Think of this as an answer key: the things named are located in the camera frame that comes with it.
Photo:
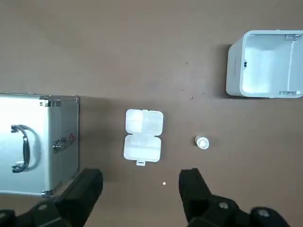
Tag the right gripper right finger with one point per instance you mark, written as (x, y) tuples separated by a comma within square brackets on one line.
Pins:
[(196, 198)]

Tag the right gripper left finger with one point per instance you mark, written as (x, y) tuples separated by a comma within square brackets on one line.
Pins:
[(78, 196)]

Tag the white bin with open lid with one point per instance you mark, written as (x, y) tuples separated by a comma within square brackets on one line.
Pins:
[(234, 71)]

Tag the silver aluminium carry case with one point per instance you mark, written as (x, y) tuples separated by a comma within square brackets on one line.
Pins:
[(47, 146)]

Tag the white open pill box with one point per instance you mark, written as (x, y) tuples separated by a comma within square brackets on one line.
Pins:
[(143, 146)]

